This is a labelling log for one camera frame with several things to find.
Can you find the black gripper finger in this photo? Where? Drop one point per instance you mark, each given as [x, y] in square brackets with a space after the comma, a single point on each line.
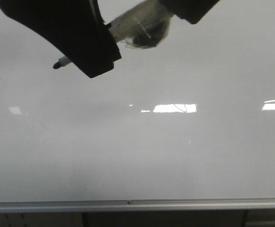
[74, 27]
[190, 10]

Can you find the black and white marker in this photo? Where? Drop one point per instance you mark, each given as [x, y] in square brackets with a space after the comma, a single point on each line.
[143, 26]

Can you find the white whiteboard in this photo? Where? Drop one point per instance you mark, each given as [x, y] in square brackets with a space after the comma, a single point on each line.
[193, 118]

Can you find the aluminium whiteboard tray rail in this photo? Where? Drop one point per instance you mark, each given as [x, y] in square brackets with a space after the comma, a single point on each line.
[136, 205]

